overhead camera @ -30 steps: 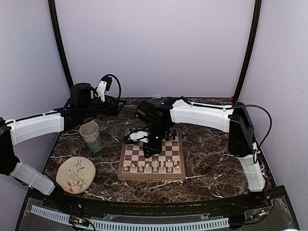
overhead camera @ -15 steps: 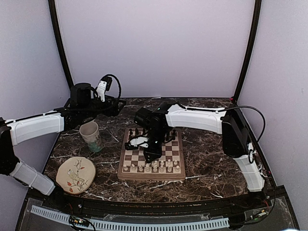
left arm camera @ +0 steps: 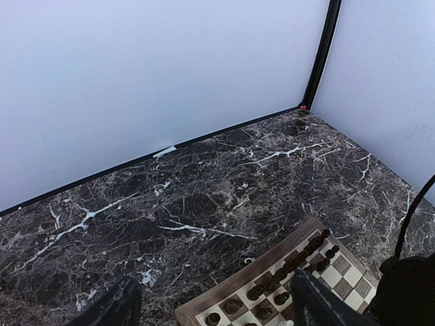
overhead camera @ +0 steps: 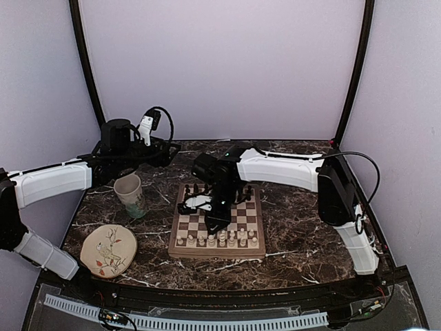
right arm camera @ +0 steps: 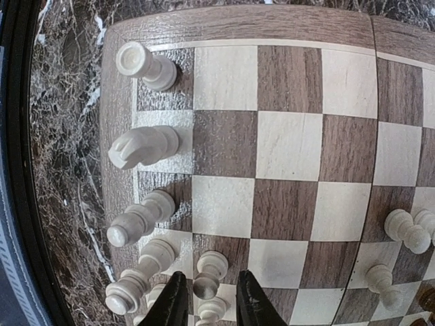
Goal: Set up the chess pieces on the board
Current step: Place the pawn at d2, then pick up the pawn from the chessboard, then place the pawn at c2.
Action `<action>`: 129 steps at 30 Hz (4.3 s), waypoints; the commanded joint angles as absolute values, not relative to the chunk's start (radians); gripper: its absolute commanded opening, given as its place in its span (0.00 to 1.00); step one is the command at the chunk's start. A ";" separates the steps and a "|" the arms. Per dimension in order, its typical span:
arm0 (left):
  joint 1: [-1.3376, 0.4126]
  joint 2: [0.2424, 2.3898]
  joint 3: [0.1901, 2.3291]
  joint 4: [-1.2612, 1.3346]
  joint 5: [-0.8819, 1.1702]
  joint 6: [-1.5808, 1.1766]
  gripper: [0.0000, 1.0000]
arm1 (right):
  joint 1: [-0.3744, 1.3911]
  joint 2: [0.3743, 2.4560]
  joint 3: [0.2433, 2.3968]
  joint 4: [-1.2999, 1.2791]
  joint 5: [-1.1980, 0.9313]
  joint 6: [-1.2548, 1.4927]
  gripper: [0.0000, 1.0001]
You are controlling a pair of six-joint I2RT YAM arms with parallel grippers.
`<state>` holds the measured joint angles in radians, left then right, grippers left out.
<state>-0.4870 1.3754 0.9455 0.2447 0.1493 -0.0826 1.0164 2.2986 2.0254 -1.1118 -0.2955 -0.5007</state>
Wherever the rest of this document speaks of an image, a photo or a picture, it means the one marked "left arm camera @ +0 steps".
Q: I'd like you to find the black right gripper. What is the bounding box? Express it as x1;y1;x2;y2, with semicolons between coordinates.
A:
373;257;434;325

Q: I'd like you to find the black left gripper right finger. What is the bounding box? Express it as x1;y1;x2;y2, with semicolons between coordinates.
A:
292;269;374;326

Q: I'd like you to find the black chess rook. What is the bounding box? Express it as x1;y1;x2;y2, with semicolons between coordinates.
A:
205;312;221;326
319;229;331;242

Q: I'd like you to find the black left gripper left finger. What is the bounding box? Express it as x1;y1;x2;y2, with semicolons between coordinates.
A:
69;276;142;326

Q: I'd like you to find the wooden chess board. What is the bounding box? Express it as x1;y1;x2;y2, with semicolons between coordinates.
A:
175;219;379;325

